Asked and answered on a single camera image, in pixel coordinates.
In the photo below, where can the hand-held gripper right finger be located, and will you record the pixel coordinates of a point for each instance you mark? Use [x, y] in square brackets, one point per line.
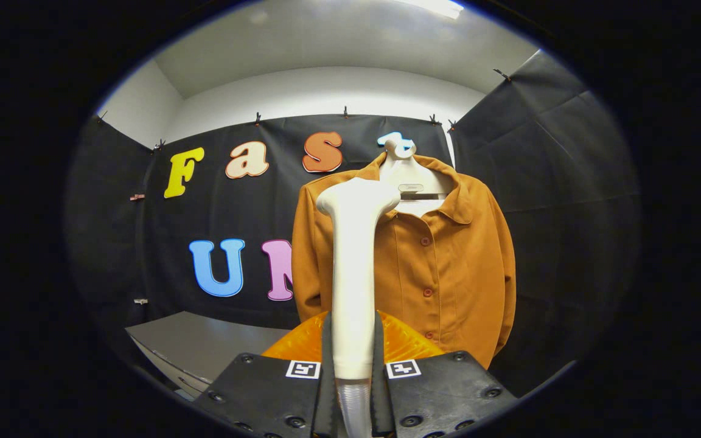
[381, 401]

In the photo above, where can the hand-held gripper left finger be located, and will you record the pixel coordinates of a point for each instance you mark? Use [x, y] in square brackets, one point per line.
[325, 401]

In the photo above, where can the white garment steamer head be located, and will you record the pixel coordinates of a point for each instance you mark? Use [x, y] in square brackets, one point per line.
[353, 274]

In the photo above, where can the orange button shirt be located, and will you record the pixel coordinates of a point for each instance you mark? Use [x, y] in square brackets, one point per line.
[448, 274]

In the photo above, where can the white clothes hanger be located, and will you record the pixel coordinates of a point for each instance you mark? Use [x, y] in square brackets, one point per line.
[408, 176]

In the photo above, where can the grey cabinet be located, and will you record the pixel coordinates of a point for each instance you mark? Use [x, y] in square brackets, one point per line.
[204, 340]

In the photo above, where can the row of black clips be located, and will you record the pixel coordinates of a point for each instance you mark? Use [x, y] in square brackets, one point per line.
[257, 117]

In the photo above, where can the long ceiling light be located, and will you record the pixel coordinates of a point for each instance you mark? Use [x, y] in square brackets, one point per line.
[439, 6]

